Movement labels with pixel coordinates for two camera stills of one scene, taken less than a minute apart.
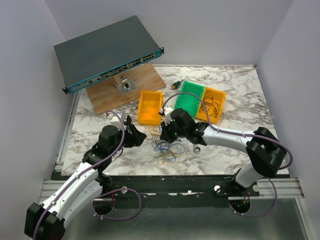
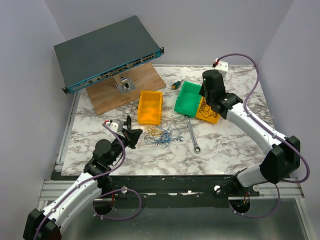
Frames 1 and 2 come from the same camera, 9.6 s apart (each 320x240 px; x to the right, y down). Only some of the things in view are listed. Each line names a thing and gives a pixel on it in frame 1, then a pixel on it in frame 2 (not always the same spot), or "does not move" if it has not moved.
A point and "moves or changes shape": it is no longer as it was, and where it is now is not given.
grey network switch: [105, 52] does not move
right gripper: [165, 135] to [202, 91]
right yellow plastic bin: [213, 100] does not move
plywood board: [104, 95] does not move
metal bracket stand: [123, 84] does not move
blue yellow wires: [165, 152] moves or changes shape
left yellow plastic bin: [150, 103] does not move
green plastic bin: [189, 102] does not move
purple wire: [195, 96] moves or changes shape
